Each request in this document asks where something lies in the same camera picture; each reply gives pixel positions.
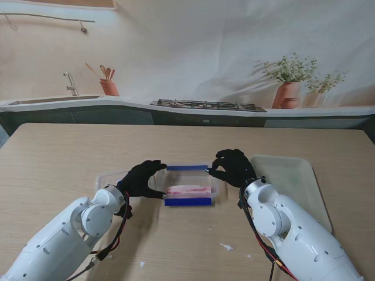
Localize printed kitchen backdrop cloth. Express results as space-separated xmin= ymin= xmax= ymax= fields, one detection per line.
xmin=0 ymin=0 xmax=375 ymax=129

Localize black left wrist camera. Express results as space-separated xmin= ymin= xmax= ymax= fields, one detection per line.
xmin=117 ymin=204 xmax=133 ymax=219

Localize pink bacon slice stack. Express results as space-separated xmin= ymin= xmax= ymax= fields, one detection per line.
xmin=165 ymin=184 xmax=212 ymax=197

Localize left arm black red cables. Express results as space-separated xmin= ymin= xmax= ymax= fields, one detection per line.
xmin=70 ymin=191 xmax=134 ymax=279

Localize beige rectangular tray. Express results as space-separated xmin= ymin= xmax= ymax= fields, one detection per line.
xmin=248 ymin=154 xmax=333 ymax=234

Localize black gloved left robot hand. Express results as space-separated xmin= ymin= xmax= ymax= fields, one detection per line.
xmin=118 ymin=159 xmax=168 ymax=200

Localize clear lid with blue label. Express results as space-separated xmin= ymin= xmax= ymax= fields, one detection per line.
xmin=96 ymin=171 xmax=159 ymax=194

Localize arm black red cables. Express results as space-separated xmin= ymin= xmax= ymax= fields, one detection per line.
xmin=70 ymin=191 xmax=134 ymax=279
xmin=236 ymin=187 xmax=296 ymax=281

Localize clear container with blue clips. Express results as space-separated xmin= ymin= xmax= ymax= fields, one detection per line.
xmin=155 ymin=162 xmax=221 ymax=207

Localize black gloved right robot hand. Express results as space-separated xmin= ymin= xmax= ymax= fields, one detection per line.
xmin=207 ymin=148 xmax=256 ymax=188

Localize right arm black red cables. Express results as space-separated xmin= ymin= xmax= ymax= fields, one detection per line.
xmin=236 ymin=187 xmax=296 ymax=281

